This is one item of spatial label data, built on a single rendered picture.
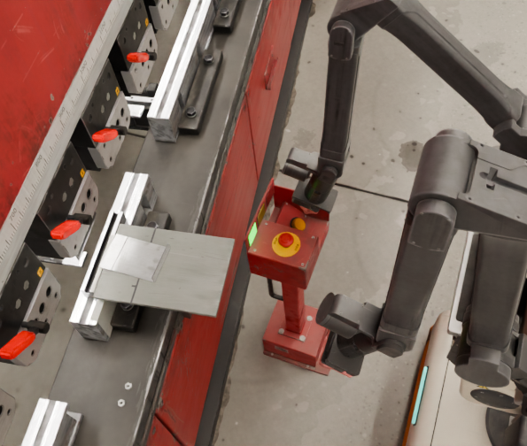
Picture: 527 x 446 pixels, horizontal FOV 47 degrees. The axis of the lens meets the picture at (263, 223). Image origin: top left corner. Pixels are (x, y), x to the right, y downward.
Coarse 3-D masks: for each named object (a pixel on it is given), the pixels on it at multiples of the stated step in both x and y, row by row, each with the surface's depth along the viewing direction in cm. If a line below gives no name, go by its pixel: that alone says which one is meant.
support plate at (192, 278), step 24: (144, 240) 131; (168, 240) 130; (192, 240) 130; (216, 240) 129; (168, 264) 127; (192, 264) 127; (216, 264) 126; (96, 288) 125; (120, 288) 125; (144, 288) 124; (168, 288) 124; (192, 288) 124; (216, 288) 123; (192, 312) 121; (216, 312) 121
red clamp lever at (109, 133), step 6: (114, 126) 113; (120, 126) 113; (96, 132) 106; (102, 132) 107; (108, 132) 108; (114, 132) 110; (120, 132) 113; (126, 132) 114; (96, 138) 106; (102, 138) 106; (108, 138) 107
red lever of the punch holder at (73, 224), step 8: (72, 216) 104; (80, 216) 103; (88, 216) 103; (64, 224) 98; (72, 224) 99; (80, 224) 101; (88, 224) 103; (56, 232) 96; (64, 232) 96; (72, 232) 98
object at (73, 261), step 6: (84, 252) 130; (42, 258) 130; (48, 258) 129; (54, 258) 129; (66, 258) 129; (72, 258) 129; (84, 258) 129; (60, 264) 129; (66, 264) 128; (72, 264) 128; (78, 264) 128
